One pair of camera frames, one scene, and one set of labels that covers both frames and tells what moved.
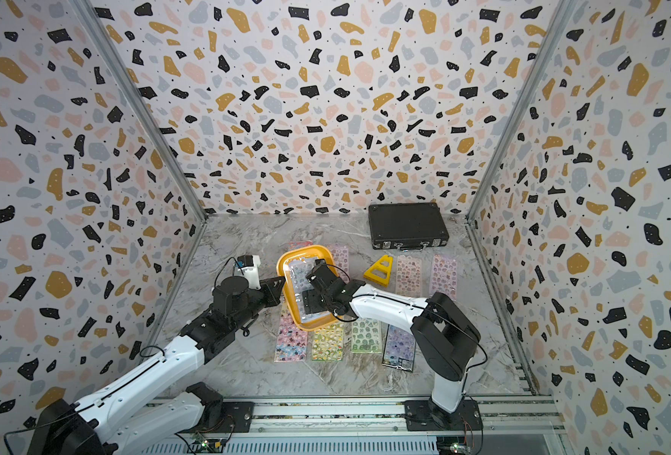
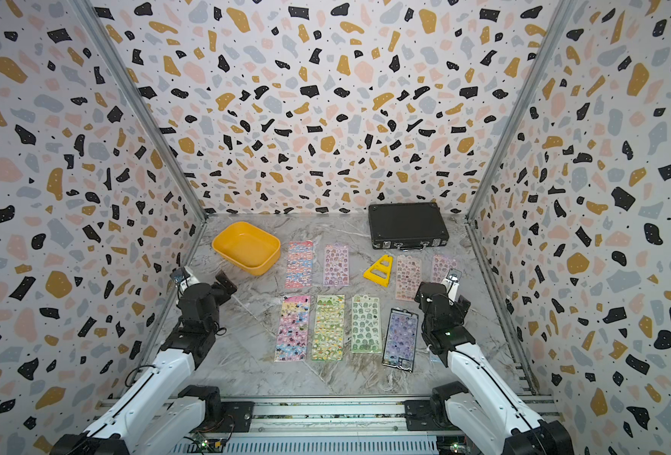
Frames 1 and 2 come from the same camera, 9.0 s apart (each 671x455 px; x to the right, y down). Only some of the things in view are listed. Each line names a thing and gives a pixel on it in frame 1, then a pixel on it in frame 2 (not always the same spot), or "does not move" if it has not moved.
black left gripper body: x=255 y=301 to x=215 y=297
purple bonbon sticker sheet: x=399 y=352 does not move
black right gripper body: x=315 y=302 to x=457 y=314
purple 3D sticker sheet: x=341 y=255 does not move
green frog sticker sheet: x=366 y=336 does not move
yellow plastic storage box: x=294 y=264 to x=252 y=249
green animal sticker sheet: x=327 y=344 does not move
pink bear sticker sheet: x=408 y=276 does not move
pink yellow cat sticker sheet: x=291 y=340 does not move
